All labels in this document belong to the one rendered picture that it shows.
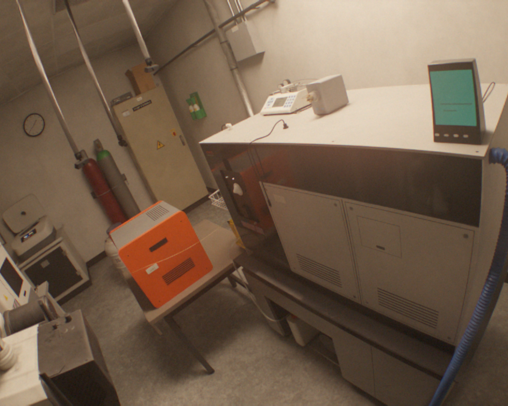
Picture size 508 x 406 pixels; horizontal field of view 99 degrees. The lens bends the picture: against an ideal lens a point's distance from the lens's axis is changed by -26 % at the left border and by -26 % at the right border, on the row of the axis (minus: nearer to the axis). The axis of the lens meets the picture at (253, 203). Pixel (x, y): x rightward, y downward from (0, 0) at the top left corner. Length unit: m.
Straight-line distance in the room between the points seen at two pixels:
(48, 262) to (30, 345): 3.41
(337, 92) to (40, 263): 3.82
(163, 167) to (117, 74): 1.60
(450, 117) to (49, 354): 0.94
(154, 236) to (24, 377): 1.11
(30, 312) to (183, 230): 1.02
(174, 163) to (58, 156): 1.76
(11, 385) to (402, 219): 0.94
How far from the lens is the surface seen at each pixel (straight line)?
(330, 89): 1.12
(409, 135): 0.73
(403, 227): 0.78
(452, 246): 0.74
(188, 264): 1.69
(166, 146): 4.36
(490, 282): 0.78
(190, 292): 1.71
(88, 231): 4.69
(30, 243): 4.10
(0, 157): 4.65
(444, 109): 0.66
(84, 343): 0.65
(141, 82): 4.37
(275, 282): 1.45
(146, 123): 4.29
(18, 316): 0.89
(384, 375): 1.34
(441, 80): 0.65
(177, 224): 1.59
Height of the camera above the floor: 1.69
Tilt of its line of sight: 25 degrees down
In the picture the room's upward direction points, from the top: 21 degrees counter-clockwise
